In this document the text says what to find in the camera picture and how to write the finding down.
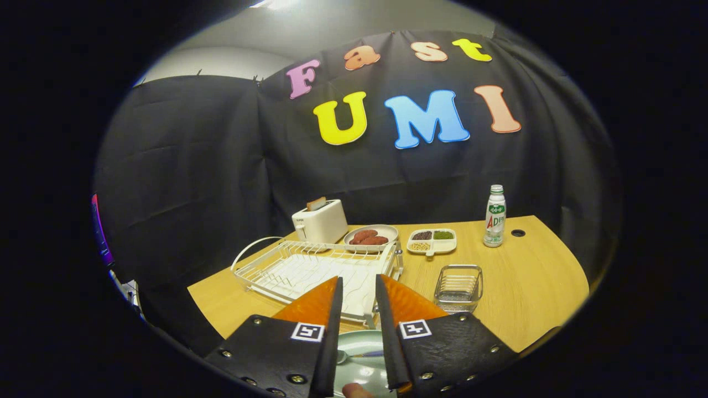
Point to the toasted bread slice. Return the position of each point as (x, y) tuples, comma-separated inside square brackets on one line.
[(316, 203)]

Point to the pile of yellow beans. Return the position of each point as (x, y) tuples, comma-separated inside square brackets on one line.
[(420, 246)]

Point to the pile of green beans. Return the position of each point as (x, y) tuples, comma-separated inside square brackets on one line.
[(443, 235)]

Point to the reddish brown sausage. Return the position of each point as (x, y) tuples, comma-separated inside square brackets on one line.
[(376, 240), (365, 235)]

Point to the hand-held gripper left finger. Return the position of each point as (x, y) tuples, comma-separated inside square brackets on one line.
[(329, 342)]

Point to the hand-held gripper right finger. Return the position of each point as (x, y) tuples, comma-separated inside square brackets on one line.
[(390, 342)]

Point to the beige round plate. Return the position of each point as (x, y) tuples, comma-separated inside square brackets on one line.
[(387, 229)]

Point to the white green-capped drink bottle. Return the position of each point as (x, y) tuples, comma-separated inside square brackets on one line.
[(494, 221)]

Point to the white toaster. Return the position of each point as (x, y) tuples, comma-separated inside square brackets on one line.
[(323, 224)]

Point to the white divided dish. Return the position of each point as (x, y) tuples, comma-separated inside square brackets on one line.
[(442, 246)]

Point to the pile of dark beans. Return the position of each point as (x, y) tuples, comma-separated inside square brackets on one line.
[(422, 235)]

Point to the light green plate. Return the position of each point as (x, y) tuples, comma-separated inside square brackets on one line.
[(362, 376)]

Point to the black backdrop cloth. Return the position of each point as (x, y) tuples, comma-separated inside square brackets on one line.
[(193, 166)]

